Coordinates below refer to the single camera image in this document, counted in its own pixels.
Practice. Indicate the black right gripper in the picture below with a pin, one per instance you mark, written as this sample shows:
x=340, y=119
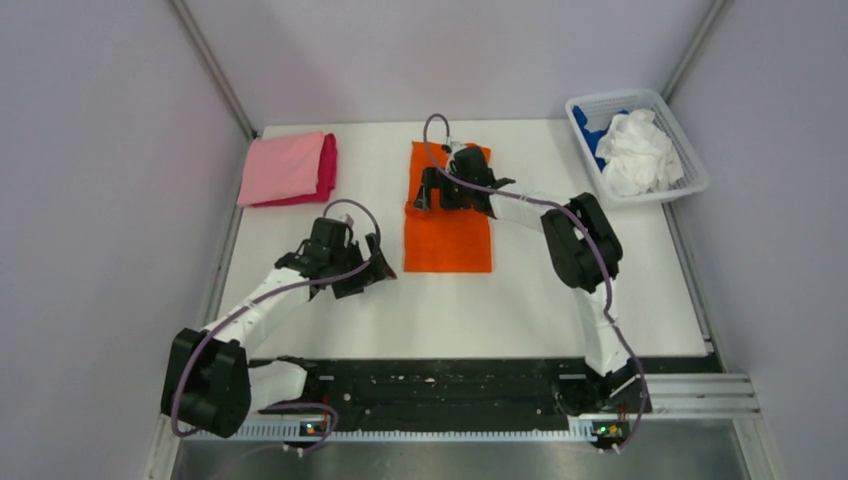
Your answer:
x=432, y=180

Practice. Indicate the blue t shirt in basket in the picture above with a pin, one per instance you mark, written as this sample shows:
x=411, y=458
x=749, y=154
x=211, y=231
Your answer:
x=590, y=138

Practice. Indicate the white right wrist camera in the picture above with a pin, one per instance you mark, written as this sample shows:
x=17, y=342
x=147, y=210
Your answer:
x=451, y=146

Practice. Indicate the white slotted cable duct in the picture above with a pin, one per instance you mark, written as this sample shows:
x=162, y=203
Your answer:
x=295, y=431

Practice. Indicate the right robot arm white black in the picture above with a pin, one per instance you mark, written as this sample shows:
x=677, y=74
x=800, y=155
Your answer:
x=584, y=251

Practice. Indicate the crimson folded t shirt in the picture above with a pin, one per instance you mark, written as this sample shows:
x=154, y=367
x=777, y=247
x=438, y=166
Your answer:
x=326, y=180

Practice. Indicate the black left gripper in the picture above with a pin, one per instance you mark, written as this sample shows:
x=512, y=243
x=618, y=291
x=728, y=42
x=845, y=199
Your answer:
x=354, y=286

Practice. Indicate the pink folded t shirt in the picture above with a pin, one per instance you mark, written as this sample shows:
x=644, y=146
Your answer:
x=280, y=168

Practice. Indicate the white plastic basket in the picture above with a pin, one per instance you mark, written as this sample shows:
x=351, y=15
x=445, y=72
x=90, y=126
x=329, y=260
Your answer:
x=601, y=108

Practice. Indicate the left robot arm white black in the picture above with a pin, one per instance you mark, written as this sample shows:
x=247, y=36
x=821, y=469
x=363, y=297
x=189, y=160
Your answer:
x=211, y=384

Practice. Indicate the white crumpled t shirt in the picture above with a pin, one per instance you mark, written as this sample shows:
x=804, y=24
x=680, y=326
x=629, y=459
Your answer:
x=638, y=158

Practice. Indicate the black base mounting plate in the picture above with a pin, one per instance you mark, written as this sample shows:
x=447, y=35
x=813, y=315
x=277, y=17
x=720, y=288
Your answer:
x=460, y=395

